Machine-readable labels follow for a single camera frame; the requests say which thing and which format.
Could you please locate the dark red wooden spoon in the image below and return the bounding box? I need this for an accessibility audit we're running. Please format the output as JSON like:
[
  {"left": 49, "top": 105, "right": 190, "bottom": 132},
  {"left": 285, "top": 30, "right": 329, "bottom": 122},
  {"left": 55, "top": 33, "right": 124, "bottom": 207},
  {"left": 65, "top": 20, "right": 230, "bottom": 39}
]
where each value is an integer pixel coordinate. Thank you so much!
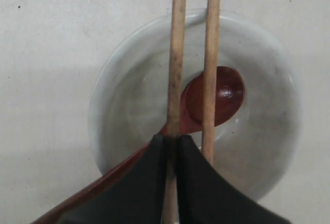
[{"left": 33, "top": 66, "right": 245, "bottom": 223}]

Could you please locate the clear textured glass bowl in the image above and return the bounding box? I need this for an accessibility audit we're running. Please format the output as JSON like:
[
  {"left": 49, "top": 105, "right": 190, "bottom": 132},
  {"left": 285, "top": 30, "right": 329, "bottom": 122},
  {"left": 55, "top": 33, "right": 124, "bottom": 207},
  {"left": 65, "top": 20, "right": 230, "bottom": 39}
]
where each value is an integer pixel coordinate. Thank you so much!
[{"left": 88, "top": 11, "right": 302, "bottom": 200}]

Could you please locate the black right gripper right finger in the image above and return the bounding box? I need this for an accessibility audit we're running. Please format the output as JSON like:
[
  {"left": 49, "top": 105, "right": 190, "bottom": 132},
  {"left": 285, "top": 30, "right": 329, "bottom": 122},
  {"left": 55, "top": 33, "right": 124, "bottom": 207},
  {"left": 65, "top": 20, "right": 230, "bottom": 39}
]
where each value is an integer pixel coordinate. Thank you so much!
[{"left": 176, "top": 135, "right": 289, "bottom": 224}]

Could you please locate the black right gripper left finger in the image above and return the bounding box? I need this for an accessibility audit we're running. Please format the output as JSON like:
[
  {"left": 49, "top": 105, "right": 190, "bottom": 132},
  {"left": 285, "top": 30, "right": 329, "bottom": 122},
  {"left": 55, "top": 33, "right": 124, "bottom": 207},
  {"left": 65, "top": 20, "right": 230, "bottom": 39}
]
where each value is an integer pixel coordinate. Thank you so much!
[{"left": 59, "top": 135, "right": 168, "bottom": 224}]

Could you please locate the brown wooden chopstick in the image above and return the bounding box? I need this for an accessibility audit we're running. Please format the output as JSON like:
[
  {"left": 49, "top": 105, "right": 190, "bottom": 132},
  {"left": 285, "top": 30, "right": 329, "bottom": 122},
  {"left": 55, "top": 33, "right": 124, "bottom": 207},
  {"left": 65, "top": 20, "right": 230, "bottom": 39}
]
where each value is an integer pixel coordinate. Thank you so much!
[
  {"left": 162, "top": 0, "right": 186, "bottom": 223},
  {"left": 202, "top": 0, "right": 220, "bottom": 164}
]

